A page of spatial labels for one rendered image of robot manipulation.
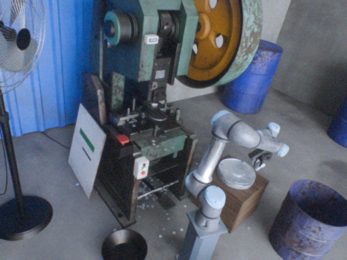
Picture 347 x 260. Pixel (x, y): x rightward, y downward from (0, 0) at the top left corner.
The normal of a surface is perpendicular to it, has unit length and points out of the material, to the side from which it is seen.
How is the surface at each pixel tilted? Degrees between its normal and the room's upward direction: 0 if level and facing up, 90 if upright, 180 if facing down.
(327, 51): 90
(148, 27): 90
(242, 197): 0
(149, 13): 45
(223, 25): 90
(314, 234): 92
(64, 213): 0
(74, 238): 0
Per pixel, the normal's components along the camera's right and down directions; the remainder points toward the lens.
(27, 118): 0.61, 0.51
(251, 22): 0.62, 0.22
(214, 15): -0.78, 0.24
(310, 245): -0.27, 0.53
